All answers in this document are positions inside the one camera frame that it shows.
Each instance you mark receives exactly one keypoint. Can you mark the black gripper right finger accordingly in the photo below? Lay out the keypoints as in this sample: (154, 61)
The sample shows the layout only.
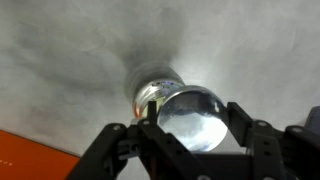
(276, 153)

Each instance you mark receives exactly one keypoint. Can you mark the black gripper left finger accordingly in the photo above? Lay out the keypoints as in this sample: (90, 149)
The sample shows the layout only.
(133, 150)

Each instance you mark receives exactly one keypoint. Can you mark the silver candle tin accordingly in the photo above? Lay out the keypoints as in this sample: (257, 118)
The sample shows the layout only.
(150, 91)

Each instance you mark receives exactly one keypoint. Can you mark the dark blue cloth placemat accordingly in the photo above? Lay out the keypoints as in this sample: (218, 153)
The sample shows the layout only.
(314, 118)

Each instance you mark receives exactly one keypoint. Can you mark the orange cardboard box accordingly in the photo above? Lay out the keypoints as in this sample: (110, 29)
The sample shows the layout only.
(30, 156)

